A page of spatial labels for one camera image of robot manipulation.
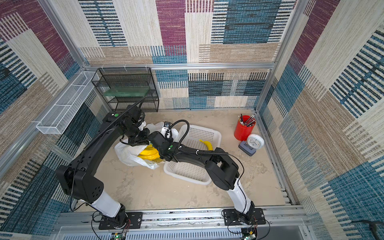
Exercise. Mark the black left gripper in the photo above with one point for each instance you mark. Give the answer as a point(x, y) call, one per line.
point(145, 142)

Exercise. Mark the white plastic bag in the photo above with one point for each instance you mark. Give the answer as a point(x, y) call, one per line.
point(129, 155)

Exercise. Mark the white perforated plastic basket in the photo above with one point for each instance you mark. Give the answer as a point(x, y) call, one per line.
point(189, 166)

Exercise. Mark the yellow banana cluster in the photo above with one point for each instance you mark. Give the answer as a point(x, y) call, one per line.
point(151, 154)

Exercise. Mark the yellow banana bunch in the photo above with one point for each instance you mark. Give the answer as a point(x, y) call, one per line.
point(208, 145)

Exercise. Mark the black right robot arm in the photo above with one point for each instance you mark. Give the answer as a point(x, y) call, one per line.
point(219, 165)

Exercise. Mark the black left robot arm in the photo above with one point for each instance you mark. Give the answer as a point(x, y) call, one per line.
point(78, 180)

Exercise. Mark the green board on shelf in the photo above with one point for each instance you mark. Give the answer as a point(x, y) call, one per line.
point(126, 92)

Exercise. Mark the red pen cup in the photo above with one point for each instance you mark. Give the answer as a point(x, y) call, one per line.
point(241, 133)

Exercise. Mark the pens in cup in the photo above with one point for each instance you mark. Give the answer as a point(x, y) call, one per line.
point(247, 121)

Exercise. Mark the white round clock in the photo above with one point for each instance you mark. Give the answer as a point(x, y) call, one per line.
point(252, 144)

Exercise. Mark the black wire mesh shelf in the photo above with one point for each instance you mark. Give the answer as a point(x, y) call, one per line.
point(106, 78)

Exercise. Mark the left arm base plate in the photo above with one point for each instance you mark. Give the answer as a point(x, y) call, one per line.
point(129, 220)

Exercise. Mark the white wire mesh tray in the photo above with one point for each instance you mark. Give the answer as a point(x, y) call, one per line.
point(58, 118)

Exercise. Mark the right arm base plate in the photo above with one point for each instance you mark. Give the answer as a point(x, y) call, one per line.
point(252, 217)

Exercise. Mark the aluminium front rail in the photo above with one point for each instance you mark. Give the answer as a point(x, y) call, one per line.
point(282, 223)

